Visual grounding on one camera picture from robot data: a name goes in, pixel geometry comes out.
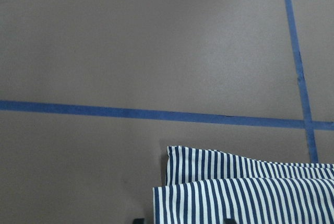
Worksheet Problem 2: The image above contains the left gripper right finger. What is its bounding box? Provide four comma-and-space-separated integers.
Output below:
224, 218, 235, 224

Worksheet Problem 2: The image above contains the striped polo shirt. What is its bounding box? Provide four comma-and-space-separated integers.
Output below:
153, 146, 333, 223

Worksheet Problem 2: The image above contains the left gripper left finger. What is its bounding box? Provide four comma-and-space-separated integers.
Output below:
133, 218, 145, 224

